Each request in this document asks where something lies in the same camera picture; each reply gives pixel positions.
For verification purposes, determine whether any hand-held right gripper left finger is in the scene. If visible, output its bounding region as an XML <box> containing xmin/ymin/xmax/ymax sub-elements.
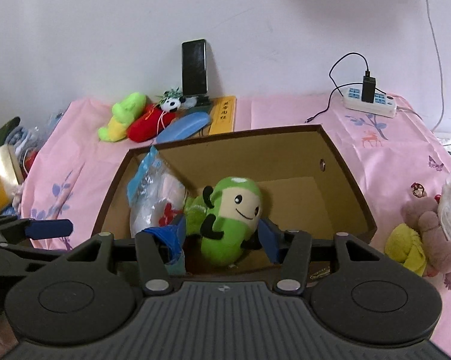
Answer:
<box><xmin>66</xmin><ymin>215</ymin><xmax>187</xmax><ymax>296</ymax></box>

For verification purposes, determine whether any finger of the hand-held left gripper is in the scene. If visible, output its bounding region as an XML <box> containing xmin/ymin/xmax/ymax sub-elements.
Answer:
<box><xmin>0</xmin><ymin>247</ymin><xmax>68</xmax><ymax>275</ymax></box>
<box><xmin>0</xmin><ymin>217</ymin><xmax>74</xmax><ymax>247</ymax></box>

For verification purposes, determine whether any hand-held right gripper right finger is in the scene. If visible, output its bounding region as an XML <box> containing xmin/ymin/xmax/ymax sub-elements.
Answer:
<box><xmin>257</xmin><ymin>218</ymin><xmax>386</xmax><ymax>295</ymax></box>

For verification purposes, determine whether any green bean plush toy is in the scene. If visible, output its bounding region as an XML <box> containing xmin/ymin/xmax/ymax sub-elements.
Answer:
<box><xmin>199</xmin><ymin>176</ymin><xmax>264</xmax><ymax>269</ymax></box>

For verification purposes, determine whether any blue clear plastic packet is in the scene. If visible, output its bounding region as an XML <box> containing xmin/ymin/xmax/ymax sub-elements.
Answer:
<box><xmin>127</xmin><ymin>145</ymin><xmax>187</xmax><ymax>239</ymax></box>

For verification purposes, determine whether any brown cardboard box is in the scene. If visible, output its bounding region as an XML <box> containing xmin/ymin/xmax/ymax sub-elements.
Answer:
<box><xmin>92</xmin><ymin>125</ymin><xmax>378</xmax><ymax>271</ymax></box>

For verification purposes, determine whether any pile of plastic bags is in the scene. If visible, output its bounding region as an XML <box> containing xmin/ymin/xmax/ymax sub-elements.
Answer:
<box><xmin>0</xmin><ymin>112</ymin><xmax>64</xmax><ymax>182</ymax></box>

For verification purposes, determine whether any blue glasses case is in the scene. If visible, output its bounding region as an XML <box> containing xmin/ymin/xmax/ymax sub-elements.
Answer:
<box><xmin>155</xmin><ymin>112</ymin><xmax>212</xmax><ymax>146</ymax></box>

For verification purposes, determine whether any red plush toy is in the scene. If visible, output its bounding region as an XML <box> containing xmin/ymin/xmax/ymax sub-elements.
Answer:
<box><xmin>127</xmin><ymin>103</ymin><xmax>182</xmax><ymax>143</ymax></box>

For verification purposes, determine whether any flat yellow box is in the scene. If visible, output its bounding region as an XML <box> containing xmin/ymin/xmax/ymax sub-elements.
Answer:
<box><xmin>208</xmin><ymin>95</ymin><xmax>237</xmax><ymax>136</ymax></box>

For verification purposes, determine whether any small panda plush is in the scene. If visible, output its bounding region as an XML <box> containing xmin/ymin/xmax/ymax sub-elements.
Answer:
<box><xmin>159</xmin><ymin>88</ymin><xmax>198</xmax><ymax>114</ymax></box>

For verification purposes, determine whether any pink printed bed sheet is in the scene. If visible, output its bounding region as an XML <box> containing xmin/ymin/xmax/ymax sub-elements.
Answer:
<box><xmin>20</xmin><ymin>93</ymin><xmax>451</xmax><ymax>350</ymax></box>

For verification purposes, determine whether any pink plush toy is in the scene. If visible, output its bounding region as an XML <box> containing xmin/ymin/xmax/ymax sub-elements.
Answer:
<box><xmin>401</xmin><ymin>194</ymin><xmax>451</xmax><ymax>290</ymax></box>

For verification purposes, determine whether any black smartphone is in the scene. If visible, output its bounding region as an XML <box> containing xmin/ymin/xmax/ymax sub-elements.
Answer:
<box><xmin>181</xmin><ymin>38</ymin><xmax>208</xmax><ymax>97</ymax></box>

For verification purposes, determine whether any white power strip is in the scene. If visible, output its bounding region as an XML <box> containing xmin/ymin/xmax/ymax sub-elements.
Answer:
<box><xmin>341</xmin><ymin>86</ymin><xmax>399</xmax><ymax>118</ymax></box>

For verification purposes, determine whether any black charger plug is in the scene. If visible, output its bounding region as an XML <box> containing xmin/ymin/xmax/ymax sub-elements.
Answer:
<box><xmin>361</xmin><ymin>70</ymin><xmax>377</xmax><ymax>104</ymax></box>

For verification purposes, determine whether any black charging cable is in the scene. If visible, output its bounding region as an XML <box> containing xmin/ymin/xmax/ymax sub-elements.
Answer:
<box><xmin>305</xmin><ymin>52</ymin><xmax>371</xmax><ymax>124</ymax></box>

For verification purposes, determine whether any white wall cable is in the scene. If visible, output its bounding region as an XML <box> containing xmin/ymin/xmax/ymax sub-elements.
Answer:
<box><xmin>420</xmin><ymin>0</ymin><xmax>447</xmax><ymax>133</ymax></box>

